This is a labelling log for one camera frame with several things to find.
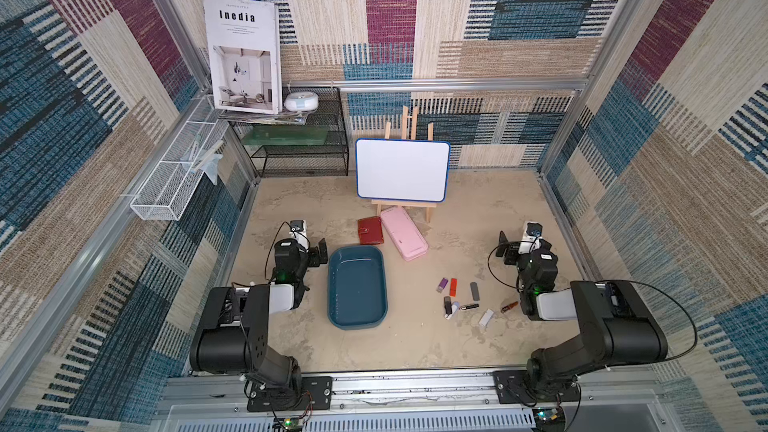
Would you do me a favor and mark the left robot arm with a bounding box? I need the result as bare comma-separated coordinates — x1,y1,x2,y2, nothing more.
189,220,332,418

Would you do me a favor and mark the aluminium front rail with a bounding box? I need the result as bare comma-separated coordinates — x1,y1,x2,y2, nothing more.
150,367,683,431

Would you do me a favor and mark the black wire shelf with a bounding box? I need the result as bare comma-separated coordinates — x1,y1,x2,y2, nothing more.
220,86,350,178

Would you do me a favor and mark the white round device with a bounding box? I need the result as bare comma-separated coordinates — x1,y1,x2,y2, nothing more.
284,91,319,112

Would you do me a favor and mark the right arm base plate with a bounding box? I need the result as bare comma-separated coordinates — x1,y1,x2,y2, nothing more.
492,369,582,407

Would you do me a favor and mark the teal plastic storage box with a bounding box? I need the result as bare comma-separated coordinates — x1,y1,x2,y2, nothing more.
328,245,388,330

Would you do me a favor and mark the grey usb flash drive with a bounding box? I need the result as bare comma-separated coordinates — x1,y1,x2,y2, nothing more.
470,282,480,302

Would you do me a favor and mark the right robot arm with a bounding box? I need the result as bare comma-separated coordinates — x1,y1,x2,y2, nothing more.
493,221,669,407

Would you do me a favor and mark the dark red swivel usb drive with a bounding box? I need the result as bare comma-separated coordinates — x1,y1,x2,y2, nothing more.
501,301,519,313

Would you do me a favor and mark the white board blue frame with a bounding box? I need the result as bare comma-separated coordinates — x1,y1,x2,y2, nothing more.
355,138,451,203

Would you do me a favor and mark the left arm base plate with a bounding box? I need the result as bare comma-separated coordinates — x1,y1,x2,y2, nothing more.
244,376,333,412

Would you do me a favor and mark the red leather wallet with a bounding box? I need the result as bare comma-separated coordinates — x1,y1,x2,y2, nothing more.
357,216,384,245

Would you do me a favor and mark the black usb flash drive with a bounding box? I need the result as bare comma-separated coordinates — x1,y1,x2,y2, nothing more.
443,296,452,317

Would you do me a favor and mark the pink pencil case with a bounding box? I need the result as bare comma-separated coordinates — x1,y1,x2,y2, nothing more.
380,206,429,261

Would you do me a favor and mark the green board on shelf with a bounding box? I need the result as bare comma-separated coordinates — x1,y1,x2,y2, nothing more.
241,125,328,147

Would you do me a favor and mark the white usb flash drive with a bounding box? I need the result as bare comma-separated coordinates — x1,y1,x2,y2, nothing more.
478,309,494,329

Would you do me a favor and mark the Inedia magazine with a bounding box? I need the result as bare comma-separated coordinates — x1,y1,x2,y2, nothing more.
203,0,283,116

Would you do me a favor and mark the white wire basket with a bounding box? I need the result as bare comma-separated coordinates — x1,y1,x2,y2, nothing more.
130,95,227,221

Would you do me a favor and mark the purple usb flash drive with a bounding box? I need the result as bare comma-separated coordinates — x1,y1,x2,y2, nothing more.
436,278,448,293

